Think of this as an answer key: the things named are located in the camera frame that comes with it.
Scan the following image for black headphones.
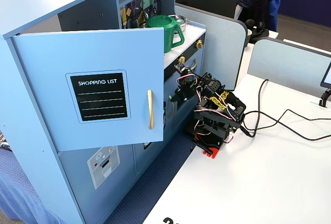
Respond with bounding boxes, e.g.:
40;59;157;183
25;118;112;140
244;19;269;44

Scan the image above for red arm base clamp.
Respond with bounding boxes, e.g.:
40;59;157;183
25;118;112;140
191;133;223;159

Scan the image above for monitor with lit screen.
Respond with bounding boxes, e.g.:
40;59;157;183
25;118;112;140
320;61;331;90

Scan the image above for green plastic jug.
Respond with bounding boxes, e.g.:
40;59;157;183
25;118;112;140
146;14;186;54

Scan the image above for black monitor stand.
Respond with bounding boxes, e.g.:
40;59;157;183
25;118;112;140
318;88;331;107

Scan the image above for shopping list cabinet door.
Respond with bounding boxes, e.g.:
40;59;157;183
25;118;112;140
10;26;166;152

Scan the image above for blue office chair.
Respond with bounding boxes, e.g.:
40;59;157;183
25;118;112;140
267;0;281;33

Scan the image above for ice dispenser print door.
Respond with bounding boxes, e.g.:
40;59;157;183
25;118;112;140
57;143;137;223

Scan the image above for blue toy kitchen cabinet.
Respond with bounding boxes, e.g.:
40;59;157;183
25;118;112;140
0;0;207;224

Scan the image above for light blue desk divider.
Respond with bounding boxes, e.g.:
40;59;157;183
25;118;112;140
247;37;331;103
174;3;247;92

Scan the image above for gold dishwasher door handle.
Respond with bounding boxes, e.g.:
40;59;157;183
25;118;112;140
168;95;176;118

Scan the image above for silver toy pot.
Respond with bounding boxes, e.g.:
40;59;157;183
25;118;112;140
169;14;189;33

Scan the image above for gold shopping list door handle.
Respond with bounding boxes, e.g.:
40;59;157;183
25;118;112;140
147;89;155;130

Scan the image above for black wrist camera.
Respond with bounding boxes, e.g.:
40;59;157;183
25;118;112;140
174;63;191;77

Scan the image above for black cable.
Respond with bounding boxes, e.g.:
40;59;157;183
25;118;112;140
239;78;269;139
254;109;331;133
244;111;331;141

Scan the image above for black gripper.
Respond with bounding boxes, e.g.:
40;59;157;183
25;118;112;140
169;73;199;103

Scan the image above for blue oven door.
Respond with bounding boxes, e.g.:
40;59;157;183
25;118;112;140
165;58;205;131

